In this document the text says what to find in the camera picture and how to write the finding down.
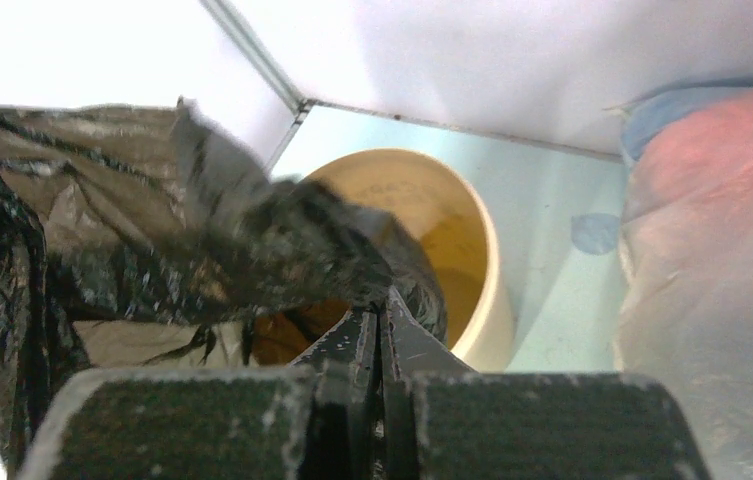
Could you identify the black plastic trash bag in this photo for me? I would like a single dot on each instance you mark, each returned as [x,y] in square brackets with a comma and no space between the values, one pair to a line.
[124,216]

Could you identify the blue round sticker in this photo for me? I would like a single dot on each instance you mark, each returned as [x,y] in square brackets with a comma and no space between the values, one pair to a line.
[595,233]

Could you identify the beige round trash bin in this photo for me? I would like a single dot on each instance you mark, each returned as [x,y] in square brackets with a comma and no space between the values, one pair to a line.
[441,210]

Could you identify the translucent bag of supplies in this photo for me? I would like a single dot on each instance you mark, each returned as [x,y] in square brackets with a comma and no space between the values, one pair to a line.
[686,249]

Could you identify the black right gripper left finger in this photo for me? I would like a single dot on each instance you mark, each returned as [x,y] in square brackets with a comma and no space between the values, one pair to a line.
[306,420]

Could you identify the aluminium frame post left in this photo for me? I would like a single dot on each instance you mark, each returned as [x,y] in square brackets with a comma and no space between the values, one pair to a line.
[241,34]

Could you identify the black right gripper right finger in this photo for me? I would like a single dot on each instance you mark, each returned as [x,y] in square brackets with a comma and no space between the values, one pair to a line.
[445,420]

